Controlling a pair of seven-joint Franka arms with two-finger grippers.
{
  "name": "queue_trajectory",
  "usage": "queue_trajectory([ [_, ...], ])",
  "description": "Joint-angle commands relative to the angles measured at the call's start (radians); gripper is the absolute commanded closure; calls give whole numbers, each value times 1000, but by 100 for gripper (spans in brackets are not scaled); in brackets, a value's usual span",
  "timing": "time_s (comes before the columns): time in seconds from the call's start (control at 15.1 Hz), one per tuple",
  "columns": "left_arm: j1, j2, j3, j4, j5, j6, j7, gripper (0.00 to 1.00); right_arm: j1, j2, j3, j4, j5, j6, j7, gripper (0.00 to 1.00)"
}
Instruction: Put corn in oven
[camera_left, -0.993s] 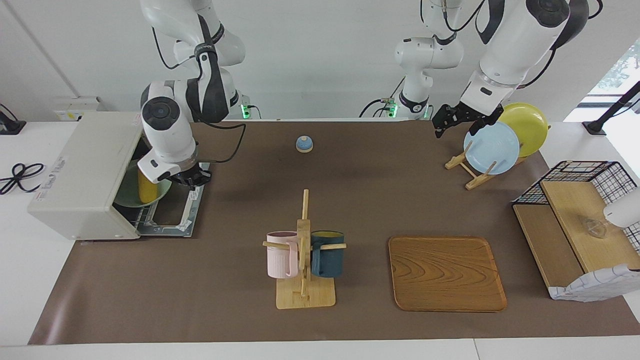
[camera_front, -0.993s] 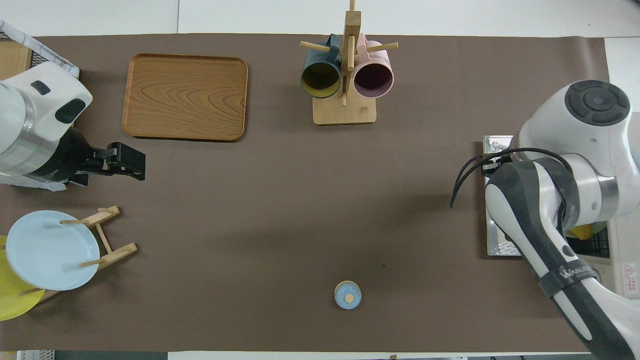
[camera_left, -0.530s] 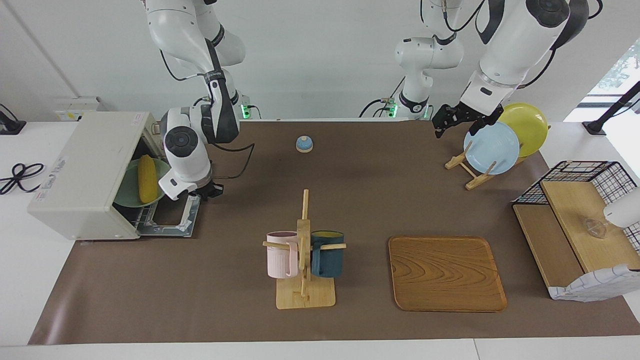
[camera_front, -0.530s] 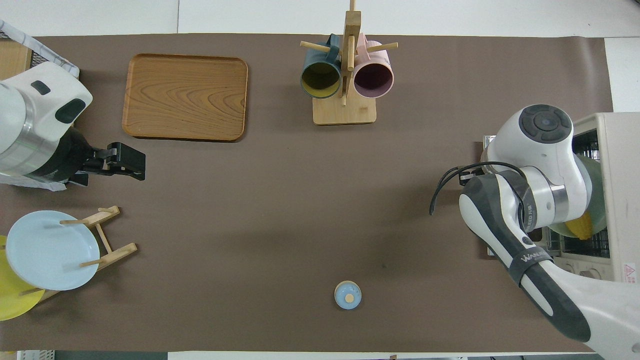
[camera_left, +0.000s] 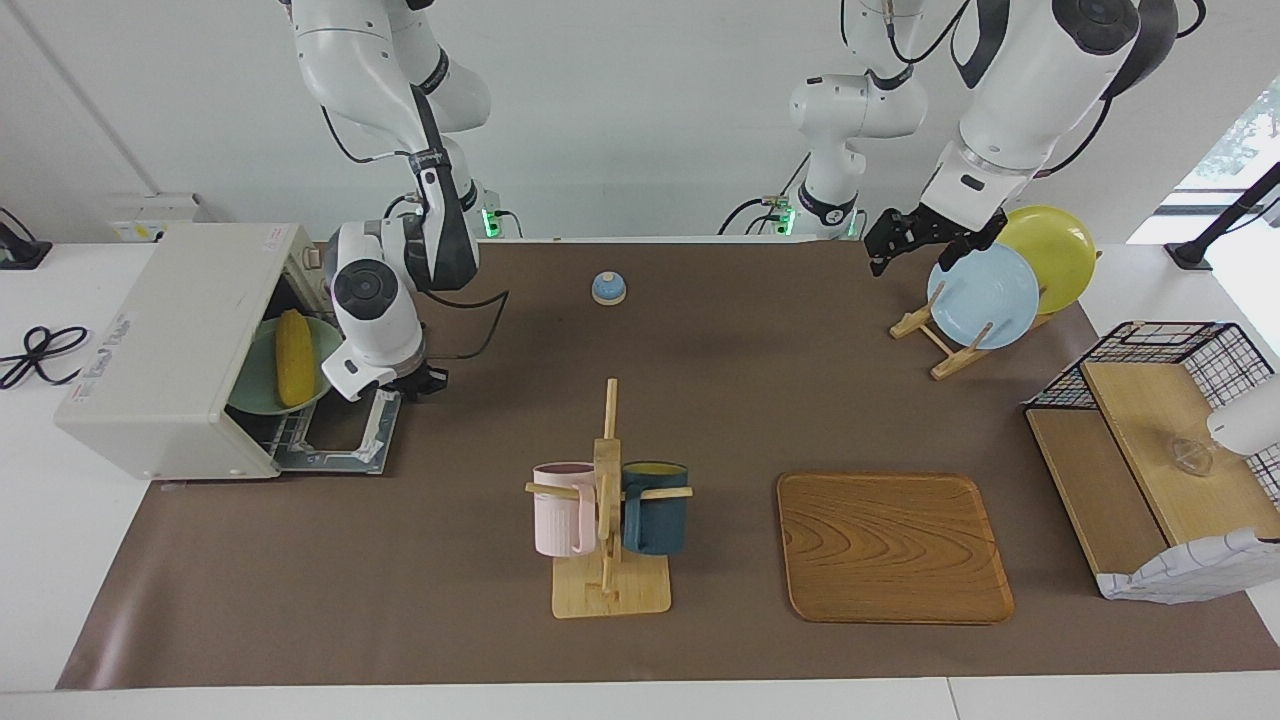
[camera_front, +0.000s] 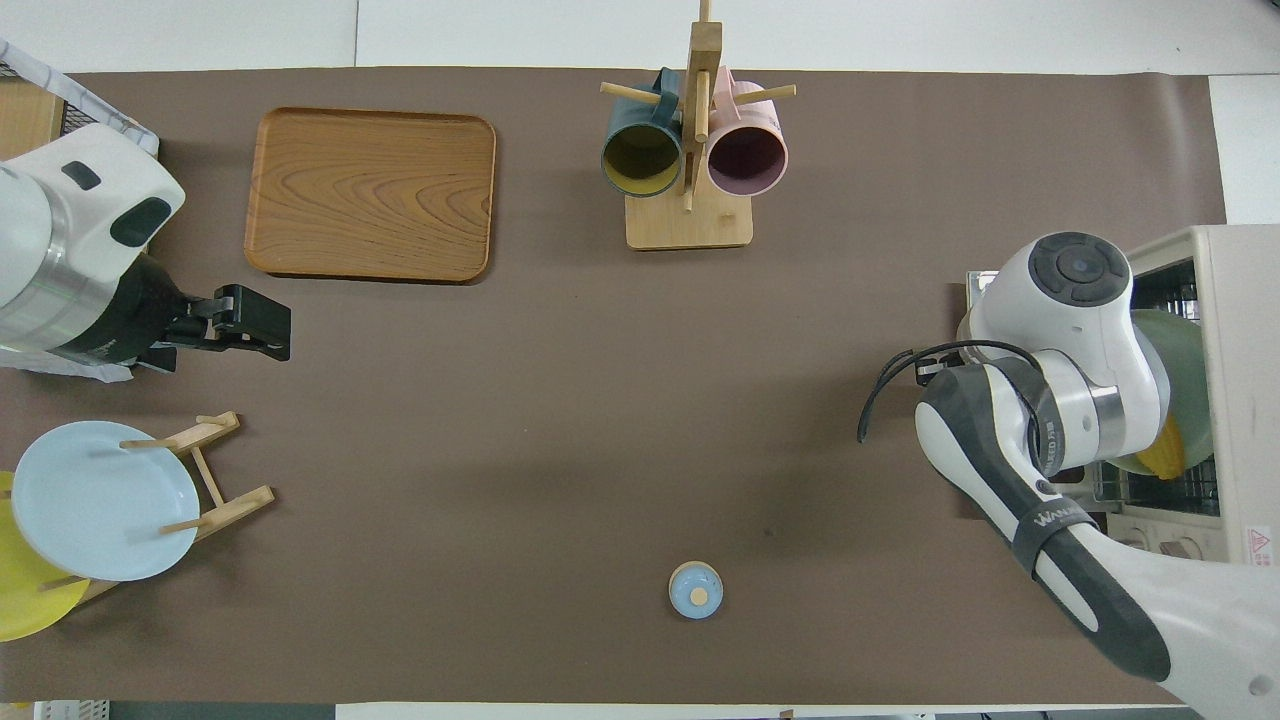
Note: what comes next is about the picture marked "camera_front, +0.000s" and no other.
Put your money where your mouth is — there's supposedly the brown table mat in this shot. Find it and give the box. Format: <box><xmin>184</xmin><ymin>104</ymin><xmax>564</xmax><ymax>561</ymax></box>
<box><xmin>0</xmin><ymin>66</ymin><xmax>1229</xmax><ymax>706</ymax></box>

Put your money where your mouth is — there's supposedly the pink mug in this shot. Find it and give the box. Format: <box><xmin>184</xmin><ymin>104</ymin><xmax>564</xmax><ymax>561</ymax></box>
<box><xmin>706</xmin><ymin>66</ymin><xmax>790</xmax><ymax>197</ymax></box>

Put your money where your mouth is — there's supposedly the yellow corn cob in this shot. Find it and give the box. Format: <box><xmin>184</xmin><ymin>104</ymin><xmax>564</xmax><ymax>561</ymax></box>
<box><xmin>1135</xmin><ymin>415</ymin><xmax>1186</xmax><ymax>481</ymax></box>

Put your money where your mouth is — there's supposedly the light blue plate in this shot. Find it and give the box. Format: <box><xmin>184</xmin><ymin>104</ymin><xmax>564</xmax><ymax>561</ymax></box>
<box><xmin>10</xmin><ymin>420</ymin><xmax>201</xmax><ymax>583</ymax></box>

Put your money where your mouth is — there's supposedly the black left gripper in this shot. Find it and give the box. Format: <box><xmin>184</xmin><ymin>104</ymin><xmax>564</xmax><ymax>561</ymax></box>
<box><xmin>58</xmin><ymin>254</ymin><xmax>293</xmax><ymax>375</ymax></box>

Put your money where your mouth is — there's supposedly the wire and wood shelf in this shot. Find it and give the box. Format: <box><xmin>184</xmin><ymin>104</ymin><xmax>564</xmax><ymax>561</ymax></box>
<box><xmin>0</xmin><ymin>58</ymin><xmax>159</xmax><ymax>161</ymax></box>

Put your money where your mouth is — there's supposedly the brown wooden tray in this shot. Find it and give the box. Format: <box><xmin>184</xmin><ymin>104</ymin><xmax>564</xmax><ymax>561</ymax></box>
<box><xmin>244</xmin><ymin>107</ymin><xmax>498</xmax><ymax>284</ymax></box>

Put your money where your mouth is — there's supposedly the cream toaster oven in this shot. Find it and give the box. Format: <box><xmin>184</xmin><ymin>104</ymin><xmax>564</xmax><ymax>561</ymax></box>
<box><xmin>965</xmin><ymin>225</ymin><xmax>1280</xmax><ymax>571</ymax></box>

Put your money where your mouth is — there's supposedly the pale green plate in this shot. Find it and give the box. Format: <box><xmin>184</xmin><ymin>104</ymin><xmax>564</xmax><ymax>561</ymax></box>
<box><xmin>1110</xmin><ymin>308</ymin><xmax>1216</xmax><ymax>476</ymax></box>

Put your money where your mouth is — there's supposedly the wooden mug tree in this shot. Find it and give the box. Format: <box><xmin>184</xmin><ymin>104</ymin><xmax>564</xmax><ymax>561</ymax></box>
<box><xmin>600</xmin><ymin>0</ymin><xmax>798</xmax><ymax>251</ymax></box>

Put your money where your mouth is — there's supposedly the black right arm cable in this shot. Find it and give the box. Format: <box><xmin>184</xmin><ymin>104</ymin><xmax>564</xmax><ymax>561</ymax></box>
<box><xmin>857</xmin><ymin>340</ymin><xmax>1046</xmax><ymax>446</ymax></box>

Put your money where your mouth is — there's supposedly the yellow plate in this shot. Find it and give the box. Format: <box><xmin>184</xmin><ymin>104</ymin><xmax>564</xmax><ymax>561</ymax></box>
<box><xmin>0</xmin><ymin>470</ymin><xmax>91</xmax><ymax>643</ymax></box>

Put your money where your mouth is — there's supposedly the wooden plate rack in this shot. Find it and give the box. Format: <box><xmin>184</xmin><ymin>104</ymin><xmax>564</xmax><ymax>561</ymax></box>
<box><xmin>40</xmin><ymin>410</ymin><xmax>276</xmax><ymax>606</ymax></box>

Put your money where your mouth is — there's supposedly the dark blue mug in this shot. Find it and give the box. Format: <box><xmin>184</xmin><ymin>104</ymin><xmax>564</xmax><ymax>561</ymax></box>
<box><xmin>600</xmin><ymin>68</ymin><xmax>684</xmax><ymax>199</ymax></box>

